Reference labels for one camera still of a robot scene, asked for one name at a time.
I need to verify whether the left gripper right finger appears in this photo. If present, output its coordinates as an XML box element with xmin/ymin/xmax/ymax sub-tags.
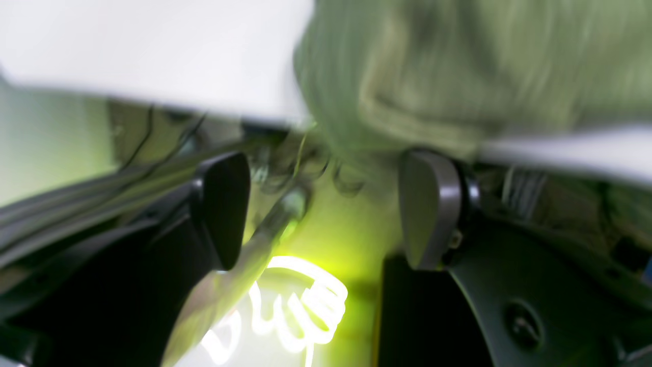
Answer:
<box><xmin>379</xmin><ymin>149</ymin><xmax>650</xmax><ymax>366</ymax></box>

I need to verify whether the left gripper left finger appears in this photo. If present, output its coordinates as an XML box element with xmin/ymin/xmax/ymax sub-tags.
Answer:
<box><xmin>2</xmin><ymin>151</ymin><xmax>251</xmax><ymax>366</ymax></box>

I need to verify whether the olive green T-shirt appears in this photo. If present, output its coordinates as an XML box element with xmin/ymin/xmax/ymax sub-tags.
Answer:
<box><xmin>293</xmin><ymin>1</ymin><xmax>651</xmax><ymax>160</ymax></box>

